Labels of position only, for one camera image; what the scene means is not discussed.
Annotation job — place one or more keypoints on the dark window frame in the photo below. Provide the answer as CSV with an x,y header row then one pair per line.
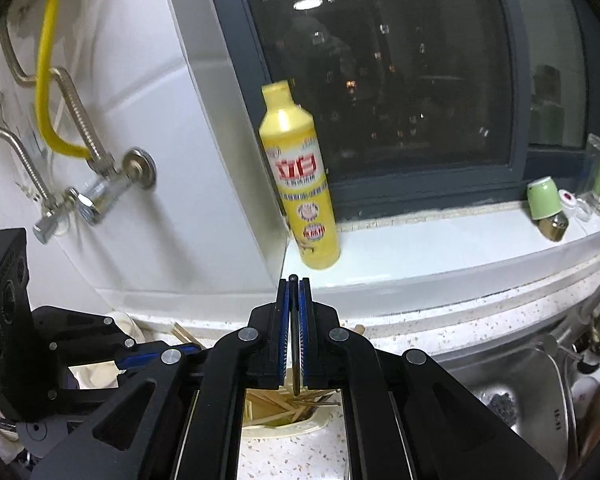
x,y
515,110

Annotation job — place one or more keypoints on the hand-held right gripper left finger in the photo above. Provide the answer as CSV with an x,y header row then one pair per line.
x,y
282,330

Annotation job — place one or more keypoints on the small red-white cap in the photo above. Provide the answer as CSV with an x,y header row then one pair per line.
x,y
567,198

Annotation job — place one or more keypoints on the metal angle valve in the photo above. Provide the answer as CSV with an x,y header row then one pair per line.
x,y
55,215
115,170

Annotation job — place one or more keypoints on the steel wool scrubber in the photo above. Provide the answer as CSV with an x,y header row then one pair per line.
x,y
501,408

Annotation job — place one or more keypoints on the stainless steel sink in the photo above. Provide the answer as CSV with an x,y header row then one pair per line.
x,y
530,385

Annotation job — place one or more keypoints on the cream plastic utensil holder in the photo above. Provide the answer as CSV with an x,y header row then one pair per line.
x,y
300,422

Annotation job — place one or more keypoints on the brown patterned item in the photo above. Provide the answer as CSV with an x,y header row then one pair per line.
x,y
596,340

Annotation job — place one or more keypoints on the bundle of wooden chopsticks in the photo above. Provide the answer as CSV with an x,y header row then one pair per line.
x,y
290,405

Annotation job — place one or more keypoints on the clear drinking glass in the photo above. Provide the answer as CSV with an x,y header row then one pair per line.
x,y
590,175

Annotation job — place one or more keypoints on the yellow dish soap bottle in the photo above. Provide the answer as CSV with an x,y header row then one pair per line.
x,y
300,170

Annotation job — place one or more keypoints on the green cup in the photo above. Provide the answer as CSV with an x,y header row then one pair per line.
x,y
544,197

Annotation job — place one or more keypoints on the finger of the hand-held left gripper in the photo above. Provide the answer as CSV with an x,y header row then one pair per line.
x,y
140,358
85,332

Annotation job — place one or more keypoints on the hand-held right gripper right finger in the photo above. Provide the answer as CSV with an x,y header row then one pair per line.
x,y
305,330

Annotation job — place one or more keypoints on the brown glass jar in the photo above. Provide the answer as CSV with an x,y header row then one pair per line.
x,y
555,227

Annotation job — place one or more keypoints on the metal faucet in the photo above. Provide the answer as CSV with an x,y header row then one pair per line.
x,y
597,295

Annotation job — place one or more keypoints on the white cloth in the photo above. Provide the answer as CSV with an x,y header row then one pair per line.
x,y
122,327

